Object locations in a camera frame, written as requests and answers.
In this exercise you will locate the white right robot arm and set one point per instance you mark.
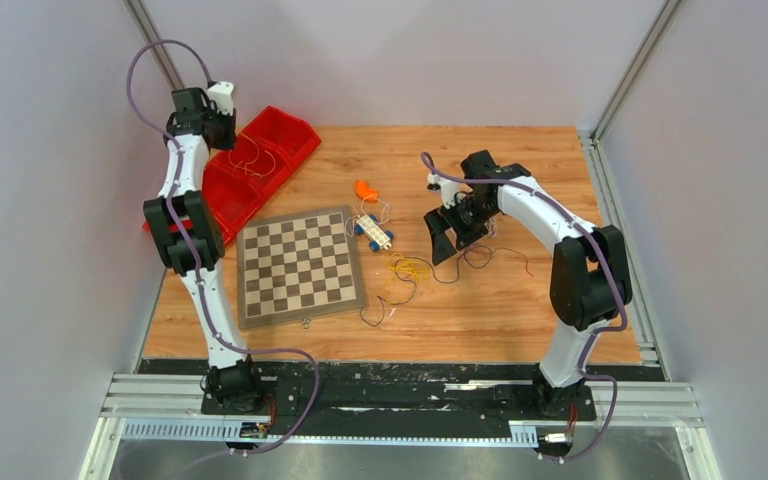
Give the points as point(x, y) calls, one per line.
point(589, 282)

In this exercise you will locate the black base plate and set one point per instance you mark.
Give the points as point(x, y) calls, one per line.
point(412, 400)

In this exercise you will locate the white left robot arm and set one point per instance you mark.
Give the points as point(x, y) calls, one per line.
point(190, 243)

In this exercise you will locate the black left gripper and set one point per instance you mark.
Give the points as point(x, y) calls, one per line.
point(229, 121)

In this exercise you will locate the orange pipe elbow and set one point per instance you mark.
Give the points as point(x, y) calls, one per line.
point(365, 192)

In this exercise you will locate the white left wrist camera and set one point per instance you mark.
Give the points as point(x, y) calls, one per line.
point(221, 95)

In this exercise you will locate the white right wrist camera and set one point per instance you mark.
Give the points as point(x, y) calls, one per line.
point(450, 192)

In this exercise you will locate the aluminium frame rail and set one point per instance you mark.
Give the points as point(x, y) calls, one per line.
point(149, 406)

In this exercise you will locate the red plastic bin tray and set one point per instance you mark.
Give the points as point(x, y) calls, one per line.
point(235, 184)

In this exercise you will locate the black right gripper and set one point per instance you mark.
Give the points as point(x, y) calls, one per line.
point(440, 219)

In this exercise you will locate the wooden chessboard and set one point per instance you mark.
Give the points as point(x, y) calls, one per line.
point(297, 266)

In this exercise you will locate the white blue toy car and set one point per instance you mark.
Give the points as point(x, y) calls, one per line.
point(369, 226)

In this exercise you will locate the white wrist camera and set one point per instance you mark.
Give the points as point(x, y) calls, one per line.
point(450, 192)
point(221, 95)

